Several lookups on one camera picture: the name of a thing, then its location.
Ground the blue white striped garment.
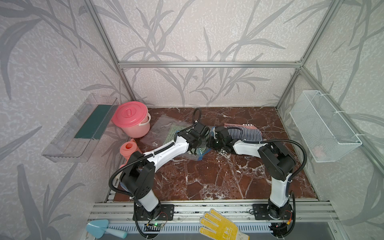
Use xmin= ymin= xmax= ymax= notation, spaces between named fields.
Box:
xmin=224 ymin=126 xmax=263 ymax=142

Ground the red white striped garment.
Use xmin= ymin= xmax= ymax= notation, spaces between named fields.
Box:
xmin=224 ymin=123 xmax=258 ymax=130

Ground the clear plastic vacuum bag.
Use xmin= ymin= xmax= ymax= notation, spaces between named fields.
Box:
xmin=140 ymin=116 xmax=211 ymax=161

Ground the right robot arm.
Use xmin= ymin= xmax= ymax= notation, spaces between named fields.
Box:
xmin=207 ymin=124 xmax=308 ymax=213

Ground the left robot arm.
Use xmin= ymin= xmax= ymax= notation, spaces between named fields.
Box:
xmin=109 ymin=122 xmax=210 ymax=215

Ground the pink bucket with lid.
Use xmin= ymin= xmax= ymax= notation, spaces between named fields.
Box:
xmin=112 ymin=101 xmax=152 ymax=139

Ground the pink watering can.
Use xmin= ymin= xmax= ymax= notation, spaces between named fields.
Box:
xmin=120 ymin=139 xmax=141 ymax=167

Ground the blue dotted work glove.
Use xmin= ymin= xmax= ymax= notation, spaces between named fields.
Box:
xmin=120 ymin=177 xmax=132 ymax=194

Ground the yellow dotted work glove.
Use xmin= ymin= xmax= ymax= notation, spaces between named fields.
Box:
xmin=199 ymin=209 xmax=250 ymax=240

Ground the white wire mesh basket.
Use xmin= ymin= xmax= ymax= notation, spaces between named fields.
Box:
xmin=290 ymin=90 xmax=363 ymax=163

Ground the aluminium mounting rail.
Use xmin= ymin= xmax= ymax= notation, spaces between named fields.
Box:
xmin=86 ymin=200 xmax=337 ymax=233

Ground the clear acrylic wall shelf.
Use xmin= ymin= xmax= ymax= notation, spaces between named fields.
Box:
xmin=42 ymin=94 xmax=119 ymax=163

